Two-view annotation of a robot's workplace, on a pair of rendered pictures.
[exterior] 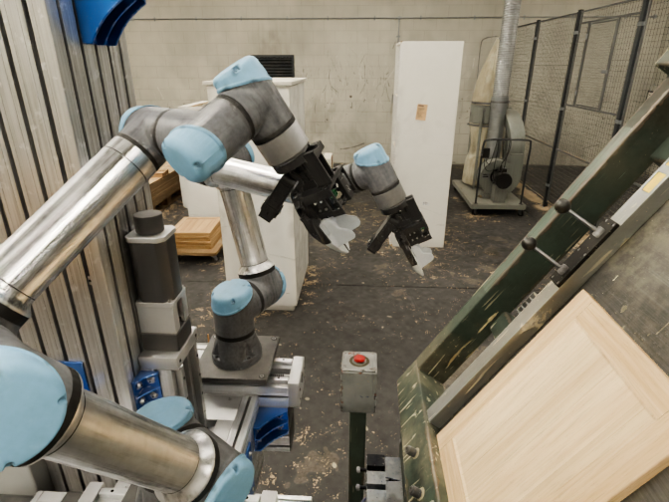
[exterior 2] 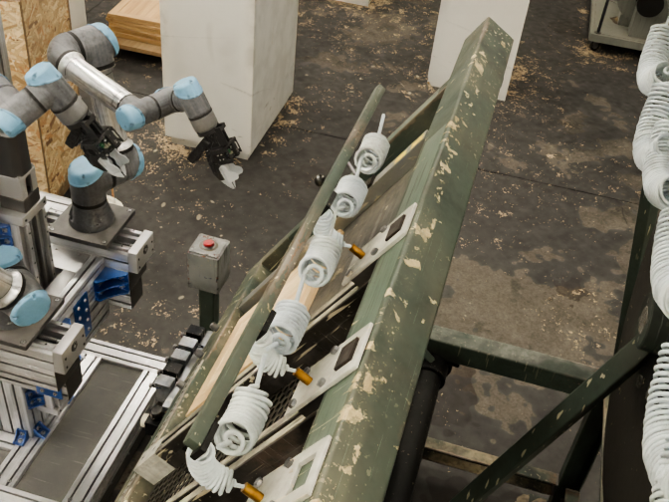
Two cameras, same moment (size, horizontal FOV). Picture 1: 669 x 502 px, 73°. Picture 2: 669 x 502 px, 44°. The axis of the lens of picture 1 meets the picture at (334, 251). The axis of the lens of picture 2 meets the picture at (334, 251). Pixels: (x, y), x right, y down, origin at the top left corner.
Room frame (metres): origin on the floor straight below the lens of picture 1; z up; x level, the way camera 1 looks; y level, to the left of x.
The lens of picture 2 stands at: (-0.95, -0.85, 2.85)
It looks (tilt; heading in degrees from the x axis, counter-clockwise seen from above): 39 degrees down; 8
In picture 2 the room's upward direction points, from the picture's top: 7 degrees clockwise
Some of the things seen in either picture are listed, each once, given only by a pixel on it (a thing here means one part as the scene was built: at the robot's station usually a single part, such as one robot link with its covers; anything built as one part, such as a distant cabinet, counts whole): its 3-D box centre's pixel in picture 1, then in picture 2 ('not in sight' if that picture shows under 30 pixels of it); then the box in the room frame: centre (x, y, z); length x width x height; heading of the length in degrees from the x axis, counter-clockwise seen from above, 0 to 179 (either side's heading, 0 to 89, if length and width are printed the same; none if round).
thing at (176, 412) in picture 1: (166, 438); (3, 271); (0.66, 0.32, 1.20); 0.13 x 0.12 x 0.14; 51
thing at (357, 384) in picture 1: (358, 381); (208, 264); (1.27, -0.08, 0.84); 0.12 x 0.12 x 0.18; 86
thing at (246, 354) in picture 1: (236, 341); (90, 207); (1.16, 0.30, 1.09); 0.15 x 0.15 x 0.10
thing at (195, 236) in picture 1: (199, 239); (152, 27); (4.43, 1.41, 0.15); 0.61 x 0.52 x 0.31; 177
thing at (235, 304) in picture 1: (234, 306); (89, 178); (1.16, 0.29, 1.20); 0.13 x 0.12 x 0.14; 151
